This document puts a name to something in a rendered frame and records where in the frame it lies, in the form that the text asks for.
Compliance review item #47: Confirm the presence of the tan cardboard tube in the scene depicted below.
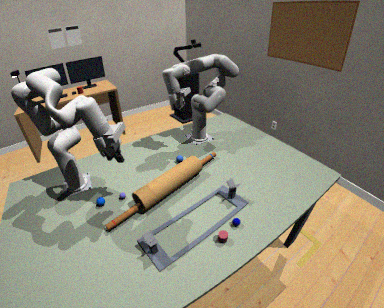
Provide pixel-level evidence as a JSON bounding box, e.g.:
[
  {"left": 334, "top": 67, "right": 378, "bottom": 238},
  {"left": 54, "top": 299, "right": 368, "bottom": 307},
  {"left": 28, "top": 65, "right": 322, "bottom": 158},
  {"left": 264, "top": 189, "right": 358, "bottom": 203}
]
[{"left": 132, "top": 156, "right": 202, "bottom": 212}]

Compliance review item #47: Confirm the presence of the brown cylinder with blue band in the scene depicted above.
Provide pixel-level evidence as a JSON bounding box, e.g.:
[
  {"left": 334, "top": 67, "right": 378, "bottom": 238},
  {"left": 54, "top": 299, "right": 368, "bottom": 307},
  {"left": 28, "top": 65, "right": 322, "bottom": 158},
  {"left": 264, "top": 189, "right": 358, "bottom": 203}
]
[{"left": 105, "top": 152, "right": 216, "bottom": 230}]

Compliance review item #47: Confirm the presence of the pink short cylinder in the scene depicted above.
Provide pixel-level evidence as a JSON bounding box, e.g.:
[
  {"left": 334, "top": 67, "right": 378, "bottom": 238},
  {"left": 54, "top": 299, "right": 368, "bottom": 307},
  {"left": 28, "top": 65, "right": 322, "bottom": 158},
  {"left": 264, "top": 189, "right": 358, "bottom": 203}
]
[{"left": 218, "top": 230, "right": 228, "bottom": 244}]

